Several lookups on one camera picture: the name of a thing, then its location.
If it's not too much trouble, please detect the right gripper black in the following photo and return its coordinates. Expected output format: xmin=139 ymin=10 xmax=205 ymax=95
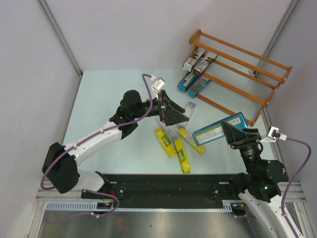
xmin=220 ymin=119 xmax=261 ymax=176

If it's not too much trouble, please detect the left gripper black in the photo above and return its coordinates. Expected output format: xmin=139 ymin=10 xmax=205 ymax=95
xmin=132 ymin=90 xmax=188 ymax=126

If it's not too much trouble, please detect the lilac Protefix toothpaste box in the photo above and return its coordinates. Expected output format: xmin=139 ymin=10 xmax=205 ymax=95
xmin=182 ymin=102 xmax=196 ymax=128

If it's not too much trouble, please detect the lilac text-side toothpaste box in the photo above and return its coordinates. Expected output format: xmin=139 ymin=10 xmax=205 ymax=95
xmin=158 ymin=120 xmax=178 ymax=142

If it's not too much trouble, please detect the white blue R&O box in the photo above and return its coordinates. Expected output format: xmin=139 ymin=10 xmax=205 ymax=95
xmin=188 ymin=77 xmax=210 ymax=98

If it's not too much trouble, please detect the blue toothpaste box with barcode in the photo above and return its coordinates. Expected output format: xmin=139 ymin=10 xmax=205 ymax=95
xmin=177 ymin=72 xmax=200 ymax=92

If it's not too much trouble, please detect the silver black R&O charcoal box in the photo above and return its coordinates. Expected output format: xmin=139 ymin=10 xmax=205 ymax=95
xmin=183 ymin=47 xmax=207 ymax=71

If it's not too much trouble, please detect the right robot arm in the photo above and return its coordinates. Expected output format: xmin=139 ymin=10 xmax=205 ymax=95
xmin=221 ymin=121 xmax=305 ymax=238

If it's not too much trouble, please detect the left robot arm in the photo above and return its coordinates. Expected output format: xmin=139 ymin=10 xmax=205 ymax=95
xmin=42 ymin=90 xmax=189 ymax=194

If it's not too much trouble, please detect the orange wooden shelf rack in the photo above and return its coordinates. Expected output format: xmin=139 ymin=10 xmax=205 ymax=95
xmin=178 ymin=29 xmax=293 ymax=126

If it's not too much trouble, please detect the yellow Curaprox box left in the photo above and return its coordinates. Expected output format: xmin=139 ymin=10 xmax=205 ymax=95
xmin=155 ymin=128 xmax=177 ymax=159

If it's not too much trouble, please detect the yellow curaprox box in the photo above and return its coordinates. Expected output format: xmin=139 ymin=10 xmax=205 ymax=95
xmin=155 ymin=128 xmax=177 ymax=159
xmin=174 ymin=139 xmax=191 ymax=174
xmin=178 ymin=127 xmax=206 ymax=155

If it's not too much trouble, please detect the yellow Curaprox box right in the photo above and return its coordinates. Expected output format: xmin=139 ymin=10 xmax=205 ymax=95
xmin=178 ymin=127 xmax=206 ymax=155

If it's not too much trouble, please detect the yellow Curaprox box middle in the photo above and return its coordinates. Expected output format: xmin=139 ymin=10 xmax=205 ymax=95
xmin=174 ymin=139 xmax=191 ymax=174

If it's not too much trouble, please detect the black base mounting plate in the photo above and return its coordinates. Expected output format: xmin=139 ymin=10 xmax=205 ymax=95
xmin=81 ymin=173 xmax=251 ymax=206

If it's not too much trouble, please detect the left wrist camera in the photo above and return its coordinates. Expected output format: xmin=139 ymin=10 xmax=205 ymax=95
xmin=151 ymin=75 xmax=165 ymax=97

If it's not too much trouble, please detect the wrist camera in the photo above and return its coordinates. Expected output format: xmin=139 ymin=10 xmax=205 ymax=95
xmin=260 ymin=126 xmax=287 ymax=143
xmin=151 ymin=75 xmax=165 ymax=97

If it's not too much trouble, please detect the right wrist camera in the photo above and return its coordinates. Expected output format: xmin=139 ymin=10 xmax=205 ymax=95
xmin=260 ymin=126 xmax=287 ymax=143

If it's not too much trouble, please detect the aluminium frame rail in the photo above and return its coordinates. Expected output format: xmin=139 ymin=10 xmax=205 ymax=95
xmin=285 ymin=182 xmax=306 ymax=202

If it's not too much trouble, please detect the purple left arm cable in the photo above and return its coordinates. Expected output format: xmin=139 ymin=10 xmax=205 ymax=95
xmin=41 ymin=73 xmax=159 ymax=191

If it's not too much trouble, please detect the white slotted cable duct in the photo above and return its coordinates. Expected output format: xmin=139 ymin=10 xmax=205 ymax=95
xmin=46 ymin=200 xmax=117 ymax=211

